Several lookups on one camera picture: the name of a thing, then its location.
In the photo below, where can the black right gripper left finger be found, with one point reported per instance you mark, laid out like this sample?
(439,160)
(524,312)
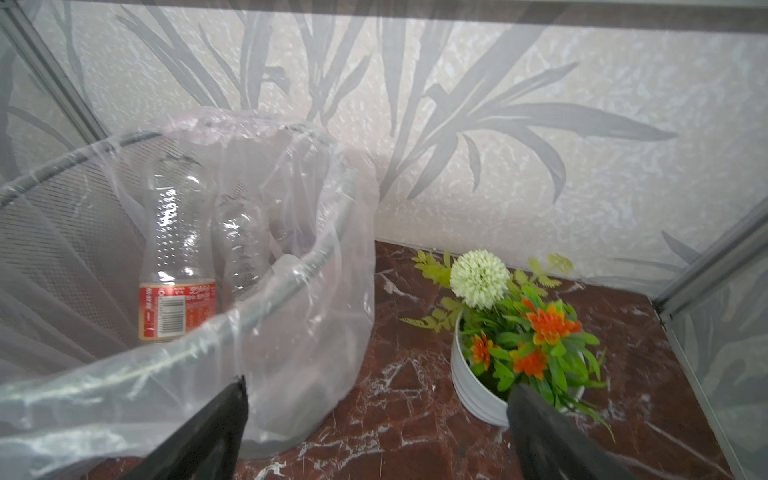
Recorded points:
(207,446)

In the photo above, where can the clear plastic bin liner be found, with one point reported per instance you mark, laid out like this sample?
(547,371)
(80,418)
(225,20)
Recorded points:
(240,288)

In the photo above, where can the aluminium frame rails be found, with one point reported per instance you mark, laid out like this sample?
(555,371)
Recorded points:
(631,139)

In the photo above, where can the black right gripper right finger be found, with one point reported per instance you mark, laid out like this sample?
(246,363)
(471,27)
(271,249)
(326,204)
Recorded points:
(548,446)

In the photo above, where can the clear bottle red white label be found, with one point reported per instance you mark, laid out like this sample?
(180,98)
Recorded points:
(177,283)

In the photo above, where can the white pot artificial flowers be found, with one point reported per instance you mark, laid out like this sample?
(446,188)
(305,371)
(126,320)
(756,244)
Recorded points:
(510,330)

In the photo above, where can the clear bottle orange label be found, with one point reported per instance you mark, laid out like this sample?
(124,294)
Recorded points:
(242,233)

